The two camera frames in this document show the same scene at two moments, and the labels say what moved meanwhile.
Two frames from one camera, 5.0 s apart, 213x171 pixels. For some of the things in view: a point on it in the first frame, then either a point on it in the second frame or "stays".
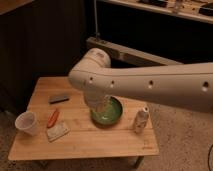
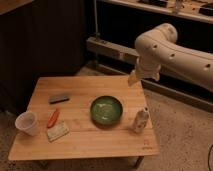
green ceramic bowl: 111,115 stays
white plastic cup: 27,122 stays
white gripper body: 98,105 → 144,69
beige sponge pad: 56,131 stays
